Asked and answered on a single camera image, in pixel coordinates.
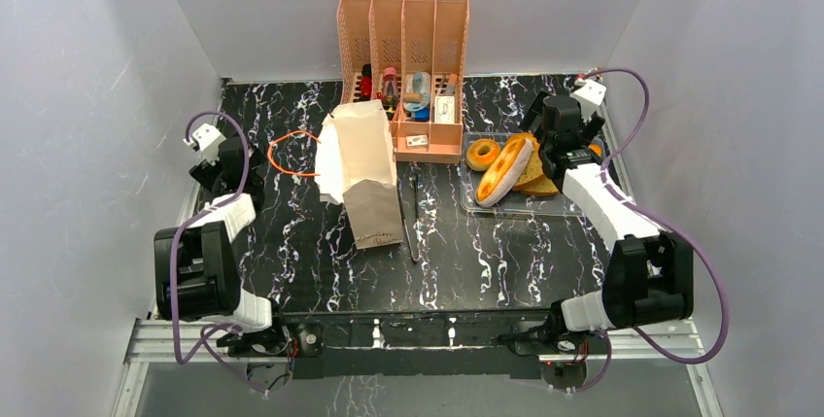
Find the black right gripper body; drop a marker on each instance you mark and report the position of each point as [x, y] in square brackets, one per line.
[540, 114]

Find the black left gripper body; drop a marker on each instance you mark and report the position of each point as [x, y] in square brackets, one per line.
[208, 175]

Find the brown seeded bread slice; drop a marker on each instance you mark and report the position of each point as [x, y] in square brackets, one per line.
[531, 172]

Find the long baguette sandwich bread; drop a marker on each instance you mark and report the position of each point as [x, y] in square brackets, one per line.
[500, 178]

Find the clear plastic tray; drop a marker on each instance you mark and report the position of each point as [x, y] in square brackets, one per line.
[514, 203]

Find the orange fake bagel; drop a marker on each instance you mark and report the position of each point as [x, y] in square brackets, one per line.
[523, 136]
[481, 154]

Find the printed paper bag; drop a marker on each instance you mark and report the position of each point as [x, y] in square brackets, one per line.
[355, 167]

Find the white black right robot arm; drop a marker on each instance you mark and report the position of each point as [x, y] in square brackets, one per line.
[649, 277]

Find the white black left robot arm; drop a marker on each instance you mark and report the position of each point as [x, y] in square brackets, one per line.
[208, 280]

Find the white small box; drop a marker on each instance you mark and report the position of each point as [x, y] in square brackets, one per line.
[444, 109]

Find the small white card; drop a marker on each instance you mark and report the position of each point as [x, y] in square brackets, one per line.
[415, 141]

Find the pink desk file organizer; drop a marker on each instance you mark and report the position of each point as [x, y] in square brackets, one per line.
[411, 36]

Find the pink capped clear bottle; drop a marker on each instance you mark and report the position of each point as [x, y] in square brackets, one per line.
[389, 92]

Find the red black bottle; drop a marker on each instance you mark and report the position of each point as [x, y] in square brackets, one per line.
[364, 86]

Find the black tongs on table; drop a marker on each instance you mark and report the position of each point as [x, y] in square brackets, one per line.
[410, 223]

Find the aluminium right side rail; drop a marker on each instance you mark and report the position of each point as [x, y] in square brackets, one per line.
[610, 141]

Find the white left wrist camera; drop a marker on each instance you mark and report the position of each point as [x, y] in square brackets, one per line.
[206, 140]

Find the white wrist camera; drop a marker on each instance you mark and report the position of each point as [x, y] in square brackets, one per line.
[206, 140]
[589, 94]

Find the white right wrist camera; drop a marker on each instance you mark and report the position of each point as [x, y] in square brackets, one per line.
[589, 94]

